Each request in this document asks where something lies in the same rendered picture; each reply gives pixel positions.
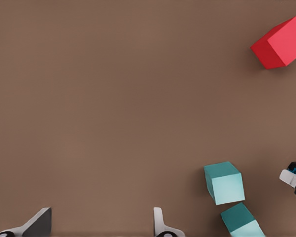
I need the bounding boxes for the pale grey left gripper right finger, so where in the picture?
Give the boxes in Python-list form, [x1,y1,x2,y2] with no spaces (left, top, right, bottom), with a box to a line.
[153,207,186,237]

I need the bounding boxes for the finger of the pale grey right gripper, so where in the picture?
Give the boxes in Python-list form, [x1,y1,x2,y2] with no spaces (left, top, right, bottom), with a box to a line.
[279,169,296,187]

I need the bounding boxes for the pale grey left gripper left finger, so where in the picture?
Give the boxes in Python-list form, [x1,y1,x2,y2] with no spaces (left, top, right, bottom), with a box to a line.
[0,207,53,237]

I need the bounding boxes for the light teal cube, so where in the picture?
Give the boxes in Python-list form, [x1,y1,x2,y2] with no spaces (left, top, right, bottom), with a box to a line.
[203,161,246,206]

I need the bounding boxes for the dark teal cube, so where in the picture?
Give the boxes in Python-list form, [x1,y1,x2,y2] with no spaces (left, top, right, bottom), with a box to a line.
[220,202,266,237]

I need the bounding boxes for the red cube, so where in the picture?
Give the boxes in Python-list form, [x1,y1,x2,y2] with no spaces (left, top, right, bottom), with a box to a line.
[250,15,296,70]

